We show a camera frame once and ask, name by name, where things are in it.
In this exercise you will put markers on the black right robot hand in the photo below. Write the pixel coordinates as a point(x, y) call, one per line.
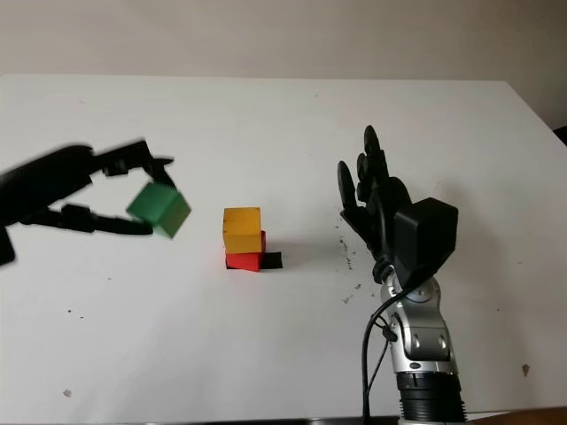
point(367, 221)

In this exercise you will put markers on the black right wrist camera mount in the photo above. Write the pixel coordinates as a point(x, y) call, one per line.
point(425, 239)

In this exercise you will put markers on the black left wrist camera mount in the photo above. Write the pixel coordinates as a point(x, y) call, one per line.
point(5, 248)

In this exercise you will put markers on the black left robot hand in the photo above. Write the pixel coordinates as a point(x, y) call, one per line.
point(44, 177)

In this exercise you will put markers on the black tape strip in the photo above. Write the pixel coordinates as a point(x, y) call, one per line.
point(274, 261)

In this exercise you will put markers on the dark object beside table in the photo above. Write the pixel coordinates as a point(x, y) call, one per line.
point(561, 135)

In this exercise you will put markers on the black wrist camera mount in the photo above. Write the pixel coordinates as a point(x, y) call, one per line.
point(5, 248)
point(425, 239)

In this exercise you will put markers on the green block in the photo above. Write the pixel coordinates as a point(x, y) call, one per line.
point(157, 208)

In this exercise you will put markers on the yellow block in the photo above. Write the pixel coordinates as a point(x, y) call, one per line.
point(241, 230)

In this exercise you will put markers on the red block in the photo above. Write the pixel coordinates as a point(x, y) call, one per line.
point(243, 261)

